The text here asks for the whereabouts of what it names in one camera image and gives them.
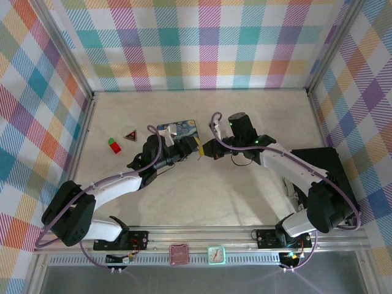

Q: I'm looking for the starry night tin box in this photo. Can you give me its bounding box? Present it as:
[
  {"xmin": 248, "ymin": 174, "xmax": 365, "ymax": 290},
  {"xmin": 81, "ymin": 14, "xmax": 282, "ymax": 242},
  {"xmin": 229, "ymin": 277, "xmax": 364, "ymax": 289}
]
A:
[{"xmin": 156, "ymin": 118, "xmax": 198, "ymax": 146}]

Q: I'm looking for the red green block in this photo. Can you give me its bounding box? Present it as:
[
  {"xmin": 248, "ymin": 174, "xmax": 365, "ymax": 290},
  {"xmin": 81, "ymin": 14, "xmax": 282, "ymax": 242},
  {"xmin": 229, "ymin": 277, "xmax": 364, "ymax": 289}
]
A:
[{"xmin": 108, "ymin": 137, "xmax": 123, "ymax": 154}]

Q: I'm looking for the pink square tile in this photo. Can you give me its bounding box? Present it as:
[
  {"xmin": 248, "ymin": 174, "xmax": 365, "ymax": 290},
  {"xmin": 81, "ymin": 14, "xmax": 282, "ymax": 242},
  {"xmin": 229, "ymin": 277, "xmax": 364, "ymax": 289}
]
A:
[{"xmin": 168, "ymin": 244, "xmax": 190, "ymax": 265}]

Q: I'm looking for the small green square clock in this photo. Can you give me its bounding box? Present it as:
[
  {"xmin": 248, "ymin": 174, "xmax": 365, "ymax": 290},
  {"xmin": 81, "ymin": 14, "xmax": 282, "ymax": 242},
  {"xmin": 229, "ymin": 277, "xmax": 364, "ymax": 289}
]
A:
[{"xmin": 207, "ymin": 245, "xmax": 227, "ymax": 266}]

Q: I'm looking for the perforated metal strip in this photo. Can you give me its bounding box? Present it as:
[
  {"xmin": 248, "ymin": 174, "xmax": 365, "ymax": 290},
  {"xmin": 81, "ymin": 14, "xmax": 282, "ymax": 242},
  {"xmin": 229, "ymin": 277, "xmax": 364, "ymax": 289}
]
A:
[{"xmin": 48, "ymin": 255, "xmax": 283, "ymax": 268}]

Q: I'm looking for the small connector board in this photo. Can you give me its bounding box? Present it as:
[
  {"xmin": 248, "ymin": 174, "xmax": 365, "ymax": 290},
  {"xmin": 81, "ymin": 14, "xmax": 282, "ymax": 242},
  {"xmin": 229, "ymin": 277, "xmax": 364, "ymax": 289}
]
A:
[
  {"xmin": 280, "ymin": 251, "xmax": 304, "ymax": 265},
  {"xmin": 105, "ymin": 252, "xmax": 135, "ymax": 265}
]

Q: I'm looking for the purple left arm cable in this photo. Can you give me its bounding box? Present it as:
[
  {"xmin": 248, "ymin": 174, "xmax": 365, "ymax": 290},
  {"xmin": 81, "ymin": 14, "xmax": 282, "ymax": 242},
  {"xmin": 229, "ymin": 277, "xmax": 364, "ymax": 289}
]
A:
[{"xmin": 34, "ymin": 124, "xmax": 164, "ymax": 271}]

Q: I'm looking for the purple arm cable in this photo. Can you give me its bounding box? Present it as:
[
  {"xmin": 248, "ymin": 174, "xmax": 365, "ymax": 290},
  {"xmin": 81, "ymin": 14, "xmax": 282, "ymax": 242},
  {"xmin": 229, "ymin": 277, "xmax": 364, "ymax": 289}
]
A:
[
  {"xmin": 209, "ymin": 111, "xmax": 361, "ymax": 273},
  {"xmin": 34, "ymin": 124, "xmax": 164, "ymax": 271}
]

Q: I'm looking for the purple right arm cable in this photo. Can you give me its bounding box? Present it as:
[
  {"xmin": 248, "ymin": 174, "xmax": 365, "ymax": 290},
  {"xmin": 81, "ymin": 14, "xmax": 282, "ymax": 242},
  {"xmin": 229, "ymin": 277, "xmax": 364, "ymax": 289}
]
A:
[{"xmin": 209, "ymin": 111, "xmax": 361, "ymax": 273}]

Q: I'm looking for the aluminium front rail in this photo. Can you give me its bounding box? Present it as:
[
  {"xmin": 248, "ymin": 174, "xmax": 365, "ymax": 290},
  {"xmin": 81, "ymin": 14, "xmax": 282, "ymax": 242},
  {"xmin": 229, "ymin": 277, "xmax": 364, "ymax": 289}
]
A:
[{"xmin": 32, "ymin": 225, "xmax": 369, "ymax": 255}]

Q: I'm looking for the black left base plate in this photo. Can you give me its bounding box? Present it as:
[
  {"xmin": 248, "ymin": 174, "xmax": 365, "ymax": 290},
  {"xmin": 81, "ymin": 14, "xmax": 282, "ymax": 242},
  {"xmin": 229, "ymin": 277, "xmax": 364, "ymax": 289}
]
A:
[{"xmin": 92, "ymin": 230, "xmax": 150, "ymax": 251}]

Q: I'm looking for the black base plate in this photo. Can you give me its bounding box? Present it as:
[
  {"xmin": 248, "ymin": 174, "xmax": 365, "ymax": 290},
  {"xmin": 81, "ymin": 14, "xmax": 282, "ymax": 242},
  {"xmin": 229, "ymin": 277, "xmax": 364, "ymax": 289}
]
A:
[
  {"xmin": 92, "ymin": 230, "xmax": 150, "ymax": 251},
  {"xmin": 255, "ymin": 228, "xmax": 313, "ymax": 249}
]

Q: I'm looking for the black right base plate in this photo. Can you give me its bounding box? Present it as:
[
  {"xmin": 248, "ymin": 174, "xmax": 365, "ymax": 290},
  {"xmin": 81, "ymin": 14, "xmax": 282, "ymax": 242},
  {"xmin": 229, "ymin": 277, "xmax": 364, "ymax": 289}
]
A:
[{"xmin": 255, "ymin": 228, "xmax": 313, "ymax": 249}]

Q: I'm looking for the aluminium corner post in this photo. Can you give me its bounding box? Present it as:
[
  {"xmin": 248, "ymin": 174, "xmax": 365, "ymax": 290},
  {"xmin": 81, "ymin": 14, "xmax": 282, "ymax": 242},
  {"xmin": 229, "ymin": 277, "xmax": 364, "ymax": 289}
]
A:
[
  {"xmin": 305, "ymin": 0, "xmax": 366, "ymax": 96},
  {"xmin": 36, "ymin": 0, "xmax": 96, "ymax": 102}
]

